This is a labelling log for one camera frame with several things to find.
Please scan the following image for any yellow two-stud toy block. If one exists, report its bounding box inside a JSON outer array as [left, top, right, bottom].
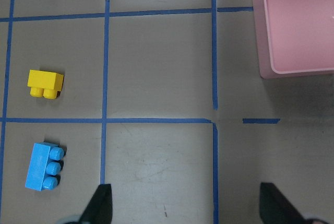
[[27, 69, 64, 100]]

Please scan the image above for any blue three-stud toy block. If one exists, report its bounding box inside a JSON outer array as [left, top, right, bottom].
[[25, 142, 65, 192]]

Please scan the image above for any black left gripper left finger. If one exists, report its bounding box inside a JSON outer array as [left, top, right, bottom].
[[78, 184, 113, 224]]

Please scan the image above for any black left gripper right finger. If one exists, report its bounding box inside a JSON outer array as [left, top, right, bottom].
[[259, 182, 305, 223]]

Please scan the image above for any pink plastic box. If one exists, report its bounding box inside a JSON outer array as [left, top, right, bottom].
[[253, 0, 333, 79]]

